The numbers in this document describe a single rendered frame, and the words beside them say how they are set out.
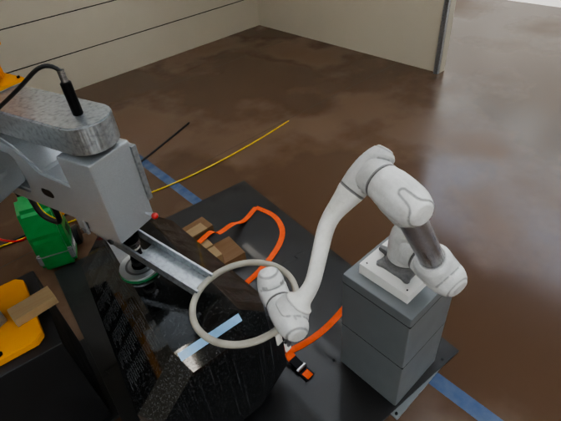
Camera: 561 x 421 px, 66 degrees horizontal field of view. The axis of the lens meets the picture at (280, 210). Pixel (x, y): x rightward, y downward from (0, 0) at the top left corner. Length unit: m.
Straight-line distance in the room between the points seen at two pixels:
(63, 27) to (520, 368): 6.38
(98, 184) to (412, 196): 1.20
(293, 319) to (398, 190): 0.53
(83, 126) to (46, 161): 0.51
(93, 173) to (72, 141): 0.14
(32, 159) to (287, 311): 1.36
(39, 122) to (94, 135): 0.23
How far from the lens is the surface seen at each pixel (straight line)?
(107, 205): 1.92
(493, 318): 3.18
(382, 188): 1.38
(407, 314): 2.04
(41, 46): 6.87
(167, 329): 2.05
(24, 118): 1.99
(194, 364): 1.99
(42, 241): 3.75
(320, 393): 2.70
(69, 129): 1.78
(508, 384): 2.94
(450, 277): 1.86
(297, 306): 1.47
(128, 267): 2.34
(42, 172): 2.20
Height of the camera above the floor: 2.41
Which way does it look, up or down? 40 degrees down
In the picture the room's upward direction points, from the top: 6 degrees counter-clockwise
